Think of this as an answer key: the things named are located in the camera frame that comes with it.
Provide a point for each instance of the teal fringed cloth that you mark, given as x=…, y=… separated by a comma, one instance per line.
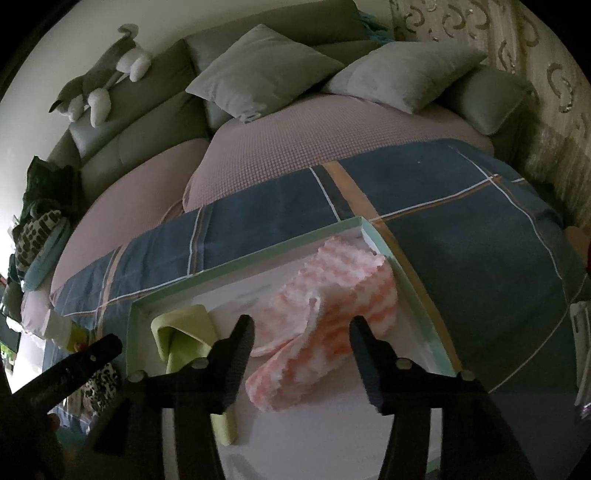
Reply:
x=374, y=27

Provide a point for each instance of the blue plaid blanket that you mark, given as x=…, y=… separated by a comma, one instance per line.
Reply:
x=461, y=230

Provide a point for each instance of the yellow green cloth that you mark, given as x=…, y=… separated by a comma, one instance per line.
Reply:
x=184, y=323

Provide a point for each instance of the green edged shallow box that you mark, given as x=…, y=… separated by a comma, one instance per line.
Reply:
x=277, y=286

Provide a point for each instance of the grey white plush toy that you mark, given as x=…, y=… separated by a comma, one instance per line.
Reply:
x=99, y=78

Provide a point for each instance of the dark clothes pile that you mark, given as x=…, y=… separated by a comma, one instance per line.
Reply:
x=51, y=184

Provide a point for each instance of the green sofa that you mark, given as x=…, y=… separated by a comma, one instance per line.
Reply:
x=152, y=120

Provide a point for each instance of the pink white checked towel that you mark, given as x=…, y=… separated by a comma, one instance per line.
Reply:
x=341, y=290

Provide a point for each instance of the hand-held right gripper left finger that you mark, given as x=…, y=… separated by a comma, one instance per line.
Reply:
x=240, y=355

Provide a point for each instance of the small green cushion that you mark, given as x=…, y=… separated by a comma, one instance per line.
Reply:
x=485, y=99

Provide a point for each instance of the light grey cushion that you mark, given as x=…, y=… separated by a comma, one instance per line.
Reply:
x=397, y=76

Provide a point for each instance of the white bottle red green label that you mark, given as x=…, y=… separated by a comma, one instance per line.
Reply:
x=57, y=325

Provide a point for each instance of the leopard print pillow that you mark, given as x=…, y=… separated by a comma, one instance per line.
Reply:
x=34, y=235

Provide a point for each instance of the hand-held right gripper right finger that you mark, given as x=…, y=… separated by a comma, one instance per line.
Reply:
x=367, y=369

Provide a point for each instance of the small leopard print cloth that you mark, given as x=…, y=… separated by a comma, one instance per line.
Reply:
x=104, y=387

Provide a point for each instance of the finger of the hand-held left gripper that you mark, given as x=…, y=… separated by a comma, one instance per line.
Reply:
x=74, y=369

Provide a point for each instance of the large grey green cushion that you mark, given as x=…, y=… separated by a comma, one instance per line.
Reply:
x=258, y=74

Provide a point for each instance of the patterned beige curtain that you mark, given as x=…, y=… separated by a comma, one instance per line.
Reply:
x=531, y=69

